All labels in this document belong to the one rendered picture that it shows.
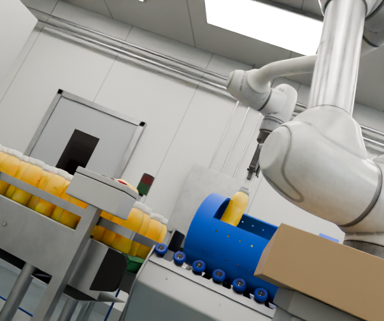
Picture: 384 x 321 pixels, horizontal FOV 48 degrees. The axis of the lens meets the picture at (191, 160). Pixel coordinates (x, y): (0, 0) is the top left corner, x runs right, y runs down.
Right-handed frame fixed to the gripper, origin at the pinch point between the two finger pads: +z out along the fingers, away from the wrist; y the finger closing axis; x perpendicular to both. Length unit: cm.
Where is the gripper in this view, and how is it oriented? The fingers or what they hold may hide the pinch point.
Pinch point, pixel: (249, 182)
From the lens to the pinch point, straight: 163.6
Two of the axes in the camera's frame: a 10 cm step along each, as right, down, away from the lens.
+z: -4.0, 8.9, -2.0
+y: 2.4, 3.2, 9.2
